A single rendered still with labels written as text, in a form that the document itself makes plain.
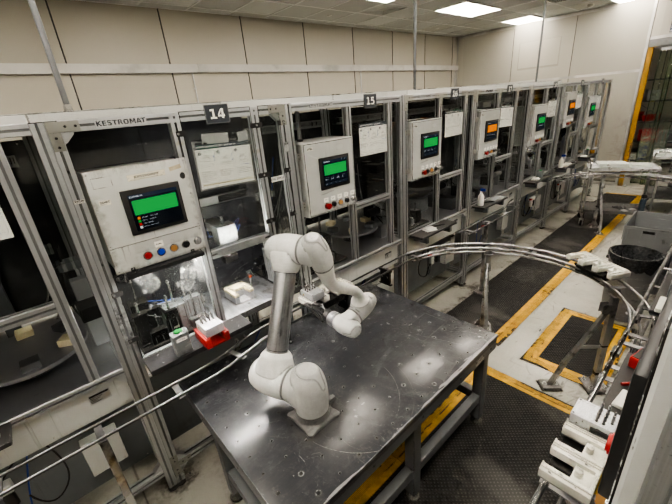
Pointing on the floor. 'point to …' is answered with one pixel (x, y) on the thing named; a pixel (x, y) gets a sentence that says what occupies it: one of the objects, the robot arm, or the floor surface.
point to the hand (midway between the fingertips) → (309, 305)
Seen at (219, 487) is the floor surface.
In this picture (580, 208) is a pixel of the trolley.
